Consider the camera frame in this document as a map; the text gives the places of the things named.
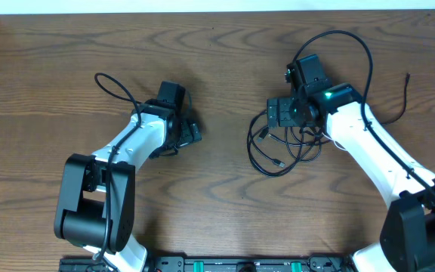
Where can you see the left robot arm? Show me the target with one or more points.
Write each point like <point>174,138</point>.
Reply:
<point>95,209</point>

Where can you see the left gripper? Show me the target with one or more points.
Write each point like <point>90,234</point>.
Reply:
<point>191,135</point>

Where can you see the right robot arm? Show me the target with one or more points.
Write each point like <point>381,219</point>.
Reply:
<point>407,239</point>

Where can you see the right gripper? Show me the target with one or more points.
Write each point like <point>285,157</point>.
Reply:
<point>284,120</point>

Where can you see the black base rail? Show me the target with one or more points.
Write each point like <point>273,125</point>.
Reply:
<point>317,263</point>

